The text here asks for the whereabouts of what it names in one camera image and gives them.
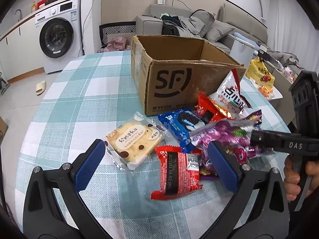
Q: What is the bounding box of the yellow plastic bag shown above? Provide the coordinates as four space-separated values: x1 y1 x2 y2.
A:
245 57 276 85

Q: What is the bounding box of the blue cookie packet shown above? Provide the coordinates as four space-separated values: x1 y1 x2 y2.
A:
158 108 207 153

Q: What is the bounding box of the teal checked tablecloth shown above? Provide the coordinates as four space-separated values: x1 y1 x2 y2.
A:
15 50 292 239

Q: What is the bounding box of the red chocolate cookie packet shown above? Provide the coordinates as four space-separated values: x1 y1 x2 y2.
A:
194 91 232 125

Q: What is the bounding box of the dark grey pillow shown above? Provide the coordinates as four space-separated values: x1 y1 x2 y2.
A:
189 10 216 36

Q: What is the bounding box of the white kitchen counter cabinet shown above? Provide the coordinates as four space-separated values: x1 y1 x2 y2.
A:
0 12 48 82

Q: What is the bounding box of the small brown carton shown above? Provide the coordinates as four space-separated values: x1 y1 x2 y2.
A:
0 117 9 145

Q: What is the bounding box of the orange snack bag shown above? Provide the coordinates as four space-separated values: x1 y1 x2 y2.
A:
257 83 275 99

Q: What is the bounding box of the white washing machine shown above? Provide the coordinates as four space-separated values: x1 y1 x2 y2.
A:
34 0 84 74

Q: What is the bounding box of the person's right hand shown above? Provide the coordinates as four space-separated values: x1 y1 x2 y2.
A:
284 153 319 202

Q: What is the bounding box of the purple candy bag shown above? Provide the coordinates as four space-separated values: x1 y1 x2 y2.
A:
189 110 275 180

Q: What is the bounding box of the light grey pillow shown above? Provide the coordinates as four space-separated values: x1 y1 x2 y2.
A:
206 20 236 43

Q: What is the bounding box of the black patterned basket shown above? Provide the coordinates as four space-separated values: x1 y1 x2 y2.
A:
99 22 137 48

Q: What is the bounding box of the red snack packet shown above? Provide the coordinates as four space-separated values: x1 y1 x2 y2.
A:
150 146 203 200

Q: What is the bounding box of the cream cake packet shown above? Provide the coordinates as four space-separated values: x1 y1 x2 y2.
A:
104 113 168 172

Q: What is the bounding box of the grey sofa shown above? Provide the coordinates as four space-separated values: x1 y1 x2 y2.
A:
136 4 268 53

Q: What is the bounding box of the grey blanket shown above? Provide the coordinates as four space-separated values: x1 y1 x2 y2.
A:
259 45 306 80

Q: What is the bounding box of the brown cardboard box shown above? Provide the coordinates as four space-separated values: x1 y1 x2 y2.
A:
131 34 247 116

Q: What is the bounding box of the pink cloth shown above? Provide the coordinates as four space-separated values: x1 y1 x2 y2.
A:
103 37 131 53

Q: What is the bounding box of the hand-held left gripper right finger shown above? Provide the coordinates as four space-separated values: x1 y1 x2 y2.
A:
207 141 294 239

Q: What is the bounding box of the light blue pillow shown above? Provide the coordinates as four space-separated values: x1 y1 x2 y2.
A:
234 32 257 46

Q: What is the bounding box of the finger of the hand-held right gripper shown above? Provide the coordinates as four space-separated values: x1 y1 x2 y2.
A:
250 129 312 153

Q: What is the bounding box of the white noodle snack bag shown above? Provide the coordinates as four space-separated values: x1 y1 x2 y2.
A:
209 69 253 119

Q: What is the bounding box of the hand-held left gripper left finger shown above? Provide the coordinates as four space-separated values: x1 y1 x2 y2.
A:
24 139 110 239

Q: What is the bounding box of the beige slipper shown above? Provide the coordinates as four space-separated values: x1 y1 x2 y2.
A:
35 81 47 96

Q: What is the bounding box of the pile of clothes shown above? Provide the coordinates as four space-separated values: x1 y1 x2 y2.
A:
161 14 200 38

